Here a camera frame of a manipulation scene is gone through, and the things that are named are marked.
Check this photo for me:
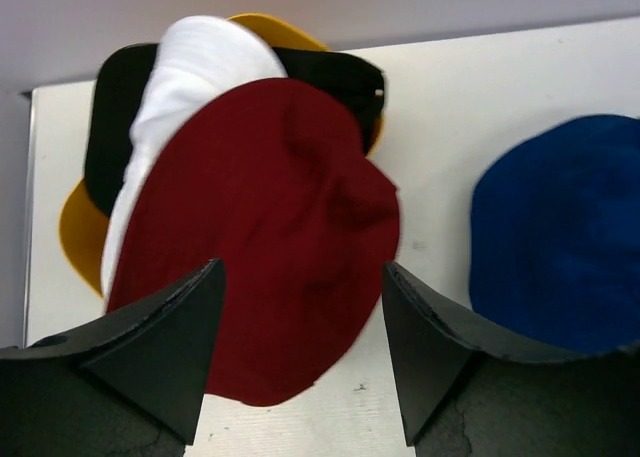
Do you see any white hat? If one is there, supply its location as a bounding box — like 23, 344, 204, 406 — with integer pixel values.
101, 16, 286, 301

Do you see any blue bucket hat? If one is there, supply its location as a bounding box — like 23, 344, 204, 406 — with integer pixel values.
469, 114, 639, 354

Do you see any yellow bin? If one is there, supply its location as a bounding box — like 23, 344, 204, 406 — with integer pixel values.
58, 11, 385, 293

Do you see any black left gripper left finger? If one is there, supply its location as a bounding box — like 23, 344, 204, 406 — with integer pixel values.
1, 260, 226, 456

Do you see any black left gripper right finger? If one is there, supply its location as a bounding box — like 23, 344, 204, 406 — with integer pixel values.
382, 262, 639, 456

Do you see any black cap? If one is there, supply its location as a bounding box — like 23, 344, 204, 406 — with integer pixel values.
84, 43, 385, 217

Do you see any dark red hat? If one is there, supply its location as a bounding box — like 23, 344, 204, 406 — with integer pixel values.
105, 78, 400, 407

